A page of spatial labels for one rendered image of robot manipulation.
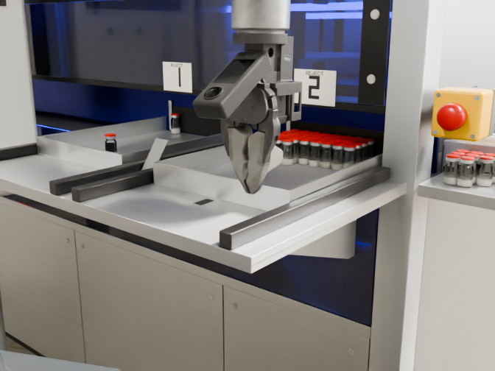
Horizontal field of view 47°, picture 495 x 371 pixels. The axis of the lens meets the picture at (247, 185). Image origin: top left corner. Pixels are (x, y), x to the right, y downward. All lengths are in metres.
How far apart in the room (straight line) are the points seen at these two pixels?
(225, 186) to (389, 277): 0.35
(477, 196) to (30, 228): 1.34
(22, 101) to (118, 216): 0.81
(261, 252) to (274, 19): 0.29
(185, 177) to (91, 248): 0.78
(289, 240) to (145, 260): 0.79
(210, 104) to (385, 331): 0.56
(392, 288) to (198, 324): 0.52
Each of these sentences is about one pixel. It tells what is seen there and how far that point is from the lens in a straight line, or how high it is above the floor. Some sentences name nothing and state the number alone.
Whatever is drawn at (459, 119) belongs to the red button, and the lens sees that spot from 0.87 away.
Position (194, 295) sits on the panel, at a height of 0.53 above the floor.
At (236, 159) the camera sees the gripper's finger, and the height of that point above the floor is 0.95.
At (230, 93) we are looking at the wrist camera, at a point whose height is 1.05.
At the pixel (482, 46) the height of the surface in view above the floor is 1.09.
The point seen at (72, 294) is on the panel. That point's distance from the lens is 1.76.
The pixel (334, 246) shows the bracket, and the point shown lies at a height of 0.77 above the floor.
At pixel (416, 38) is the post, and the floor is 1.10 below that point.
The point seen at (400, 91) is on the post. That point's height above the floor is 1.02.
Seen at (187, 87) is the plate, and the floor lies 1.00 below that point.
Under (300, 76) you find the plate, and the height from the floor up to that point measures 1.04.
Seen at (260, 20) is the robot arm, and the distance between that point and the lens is 0.72.
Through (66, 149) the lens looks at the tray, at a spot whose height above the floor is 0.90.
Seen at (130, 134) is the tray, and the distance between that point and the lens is 1.31.
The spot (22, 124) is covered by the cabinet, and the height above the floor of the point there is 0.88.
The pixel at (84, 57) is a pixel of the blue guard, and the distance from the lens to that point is 1.47.
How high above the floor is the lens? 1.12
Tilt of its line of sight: 16 degrees down
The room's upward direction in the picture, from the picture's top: straight up
